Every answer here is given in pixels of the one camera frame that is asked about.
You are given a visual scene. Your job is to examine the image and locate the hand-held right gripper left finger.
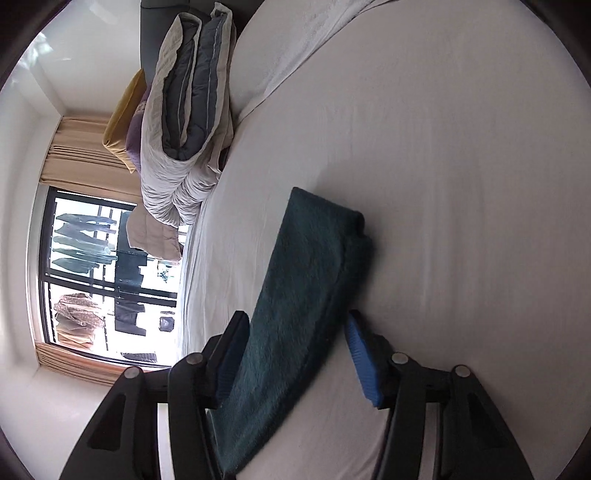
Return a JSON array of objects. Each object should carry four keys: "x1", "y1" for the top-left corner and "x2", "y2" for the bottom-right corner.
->
[{"x1": 55, "y1": 310, "x2": 252, "y2": 480}]

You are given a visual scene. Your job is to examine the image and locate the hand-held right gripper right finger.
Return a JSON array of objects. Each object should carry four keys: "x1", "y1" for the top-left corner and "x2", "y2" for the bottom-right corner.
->
[{"x1": 346, "y1": 309, "x2": 536, "y2": 480}]

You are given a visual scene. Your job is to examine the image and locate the dark teal knit garment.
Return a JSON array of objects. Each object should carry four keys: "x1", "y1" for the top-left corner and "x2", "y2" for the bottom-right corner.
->
[{"x1": 205, "y1": 187, "x2": 375, "y2": 478}]

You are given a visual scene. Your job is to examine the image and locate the dark hanging clothes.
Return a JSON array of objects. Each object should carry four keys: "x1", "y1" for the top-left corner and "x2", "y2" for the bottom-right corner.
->
[{"x1": 113, "y1": 249, "x2": 148, "y2": 335}]

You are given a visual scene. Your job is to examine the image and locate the row of grey hanging clothes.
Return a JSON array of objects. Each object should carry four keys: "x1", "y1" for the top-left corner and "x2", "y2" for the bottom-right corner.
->
[{"x1": 51, "y1": 212, "x2": 116, "y2": 278}]

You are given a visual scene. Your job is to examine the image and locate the beige quilted jacket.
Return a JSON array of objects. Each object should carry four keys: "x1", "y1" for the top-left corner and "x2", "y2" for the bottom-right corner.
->
[{"x1": 126, "y1": 203, "x2": 183, "y2": 264}]

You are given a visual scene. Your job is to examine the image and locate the patterned hanging garment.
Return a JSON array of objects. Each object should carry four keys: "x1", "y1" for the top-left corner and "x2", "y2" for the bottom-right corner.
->
[{"x1": 54, "y1": 293, "x2": 105, "y2": 344}]

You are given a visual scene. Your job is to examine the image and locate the beige curtain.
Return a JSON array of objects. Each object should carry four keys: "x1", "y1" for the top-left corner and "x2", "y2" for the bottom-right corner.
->
[
  {"x1": 41, "y1": 115, "x2": 139, "y2": 206},
  {"x1": 34, "y1": 342, "x2": 171, "y2": 386}
]

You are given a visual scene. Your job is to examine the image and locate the folded grey duvet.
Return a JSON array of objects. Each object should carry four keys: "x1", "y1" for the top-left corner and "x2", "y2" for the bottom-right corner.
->
[{"x1": 139, "y1": 2, "x2": 238, "y2": 228}]

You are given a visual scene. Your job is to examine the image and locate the black framed window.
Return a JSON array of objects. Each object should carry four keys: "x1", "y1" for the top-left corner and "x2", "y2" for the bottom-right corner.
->
[{"x1": 28, "y1": 185, "x2": 190, "y2": 370}]

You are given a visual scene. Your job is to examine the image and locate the white bed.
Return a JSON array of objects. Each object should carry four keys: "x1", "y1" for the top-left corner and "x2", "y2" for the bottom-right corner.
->
[{"x1": 175, "y1": 0, "x2": 591, "y2": 480}]

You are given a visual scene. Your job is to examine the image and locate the purple pillow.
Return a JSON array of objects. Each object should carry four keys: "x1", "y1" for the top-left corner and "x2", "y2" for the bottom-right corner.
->
[{"x1": 124, "y1": 88, "x2": 151, "y2": 171}]

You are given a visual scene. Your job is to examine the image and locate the yellow pillow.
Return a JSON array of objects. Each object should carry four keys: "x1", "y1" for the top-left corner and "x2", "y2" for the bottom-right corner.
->
[{"x1": 102, "y1": 68, "x2": 146, "y2": 174}]

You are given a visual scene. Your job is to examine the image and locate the white towel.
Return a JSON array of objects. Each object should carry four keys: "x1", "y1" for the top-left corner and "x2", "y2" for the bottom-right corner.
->
[{"x1": 235, "y1": 0, "x2": 384, "y2": 121}]

